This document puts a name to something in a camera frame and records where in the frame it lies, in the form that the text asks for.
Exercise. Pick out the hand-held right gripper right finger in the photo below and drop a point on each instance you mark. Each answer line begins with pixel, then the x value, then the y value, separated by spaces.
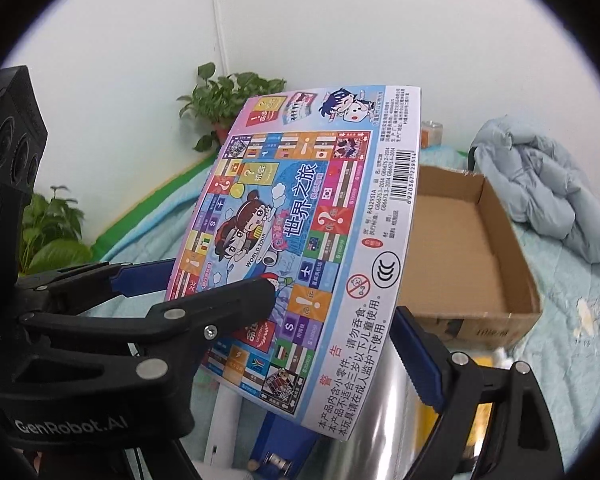
pixel 417 355

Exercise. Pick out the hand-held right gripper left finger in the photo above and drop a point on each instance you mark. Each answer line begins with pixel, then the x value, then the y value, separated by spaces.
pixel 185 465

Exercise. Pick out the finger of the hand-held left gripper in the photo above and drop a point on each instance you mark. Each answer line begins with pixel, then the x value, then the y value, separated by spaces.
pixel 140 277
pixel 220 305

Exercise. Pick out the yellow metal can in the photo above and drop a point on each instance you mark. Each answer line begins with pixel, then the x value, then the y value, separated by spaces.
pixel 427 420

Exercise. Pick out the silver metal can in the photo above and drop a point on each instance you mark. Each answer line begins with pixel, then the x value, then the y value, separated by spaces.
pixel 370 410

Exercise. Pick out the blue metal stapler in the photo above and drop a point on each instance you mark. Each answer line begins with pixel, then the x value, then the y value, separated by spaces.
pixel 280 435

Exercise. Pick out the brown cardboard box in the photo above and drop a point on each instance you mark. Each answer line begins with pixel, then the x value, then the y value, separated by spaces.
pixel 455 240

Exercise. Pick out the colourful board game box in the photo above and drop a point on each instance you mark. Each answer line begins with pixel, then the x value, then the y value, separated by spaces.
pixel 305 210

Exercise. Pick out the white plastic holder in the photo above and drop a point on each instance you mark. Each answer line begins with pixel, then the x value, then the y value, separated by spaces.
pixel 222 425

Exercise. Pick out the green cloth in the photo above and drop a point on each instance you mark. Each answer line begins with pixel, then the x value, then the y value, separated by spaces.
pixel 145 215

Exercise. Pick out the large-leaf green plant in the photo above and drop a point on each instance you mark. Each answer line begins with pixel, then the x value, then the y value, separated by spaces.
pixel 55 240

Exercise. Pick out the small-leaf potted plant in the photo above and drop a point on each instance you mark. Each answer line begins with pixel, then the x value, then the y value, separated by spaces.
pixel 220 100

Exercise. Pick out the light blue padded jacket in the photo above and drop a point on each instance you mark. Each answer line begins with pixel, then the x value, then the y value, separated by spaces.
pixel 540 185

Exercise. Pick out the small glass jar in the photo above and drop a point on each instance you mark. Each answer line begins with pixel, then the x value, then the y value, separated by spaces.
pixel 432 135

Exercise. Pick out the white wall conduit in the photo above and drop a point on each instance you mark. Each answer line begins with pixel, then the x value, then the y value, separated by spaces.
pixel 221 20

